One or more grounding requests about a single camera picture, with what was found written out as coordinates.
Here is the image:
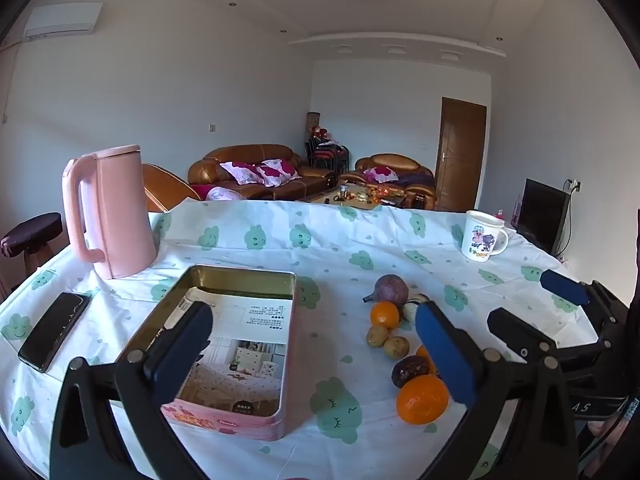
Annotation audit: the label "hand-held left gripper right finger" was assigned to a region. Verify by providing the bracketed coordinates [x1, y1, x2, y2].
[415, 301, 581, 480]

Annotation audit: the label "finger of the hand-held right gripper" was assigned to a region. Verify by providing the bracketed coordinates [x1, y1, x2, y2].
[487, 308, 563, 361]
[540, 269, 627, 329]

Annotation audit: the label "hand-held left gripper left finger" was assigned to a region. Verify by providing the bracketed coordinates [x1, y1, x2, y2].
[49, 301, 213, 480]

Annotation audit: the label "dark wrinkled passion fruit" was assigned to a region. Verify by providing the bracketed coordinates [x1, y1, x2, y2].
[391, 355, 431, 389]

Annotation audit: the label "large orange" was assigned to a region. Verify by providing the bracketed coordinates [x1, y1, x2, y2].
[396, 374, 450, 426]

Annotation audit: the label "striped pale round fruit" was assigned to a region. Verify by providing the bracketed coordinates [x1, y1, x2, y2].
[402, 294, 431, 323]

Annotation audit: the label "small orange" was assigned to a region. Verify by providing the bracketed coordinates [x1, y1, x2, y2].
[370, 301, 401, 330]

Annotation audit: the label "purple passion fruit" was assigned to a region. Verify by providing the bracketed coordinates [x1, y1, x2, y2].
[362, 274, 410, 308]

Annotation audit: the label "pink rectangular tin box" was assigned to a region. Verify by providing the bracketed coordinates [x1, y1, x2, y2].
[115, 263, 298, 442]

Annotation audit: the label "printed paper leaflet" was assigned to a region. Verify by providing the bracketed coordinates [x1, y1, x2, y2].
[175, 287, 293, 417]

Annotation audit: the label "black television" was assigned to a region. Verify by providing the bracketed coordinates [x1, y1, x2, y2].
[515, 178, 571, 256]

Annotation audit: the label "white cartoon mug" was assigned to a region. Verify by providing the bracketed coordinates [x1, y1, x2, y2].
[460, 210, 509, 261]

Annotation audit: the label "black smartphone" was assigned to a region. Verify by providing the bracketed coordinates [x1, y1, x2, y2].
[18, 292, 91, 373]

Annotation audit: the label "pink electric kettle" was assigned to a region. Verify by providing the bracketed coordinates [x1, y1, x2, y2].
[62, 144, 158, 280]

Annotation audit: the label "white tablecloth with green clouds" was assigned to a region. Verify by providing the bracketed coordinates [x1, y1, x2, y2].
[0, 197, 601, 480]

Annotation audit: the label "brown leather chair back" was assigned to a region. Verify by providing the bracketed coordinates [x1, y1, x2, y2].
[142, 163, 201, 213]

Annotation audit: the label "brown wooden door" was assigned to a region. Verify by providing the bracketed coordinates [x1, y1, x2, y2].
[434, 96, 487, 212]

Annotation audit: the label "white pillow with magenta flowers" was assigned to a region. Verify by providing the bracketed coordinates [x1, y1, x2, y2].
[220, 161, 264, 186]
[255, 158, 301, 188]

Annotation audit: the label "dark padded stool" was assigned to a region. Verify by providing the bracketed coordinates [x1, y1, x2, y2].
[0, 212, 63, 281]

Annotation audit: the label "small flowered cushion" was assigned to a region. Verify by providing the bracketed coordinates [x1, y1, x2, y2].
[363, 165, 398, 183]

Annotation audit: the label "cluttered coffee table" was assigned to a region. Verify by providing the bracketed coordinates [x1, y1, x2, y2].
[295, 182, 408, 211]

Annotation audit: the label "brown leather armchair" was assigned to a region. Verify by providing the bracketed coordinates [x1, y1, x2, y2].
[340, 154, 437, 210]

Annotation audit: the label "brown leather sofa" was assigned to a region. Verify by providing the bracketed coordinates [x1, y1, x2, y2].
[188, 144, 337, 202]

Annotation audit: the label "dark stacked chairs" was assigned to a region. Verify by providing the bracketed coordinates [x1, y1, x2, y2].
[306, 137, 349, 173]

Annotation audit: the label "white air conditioner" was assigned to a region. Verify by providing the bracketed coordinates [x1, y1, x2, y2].
[22, 2, 103, 38]

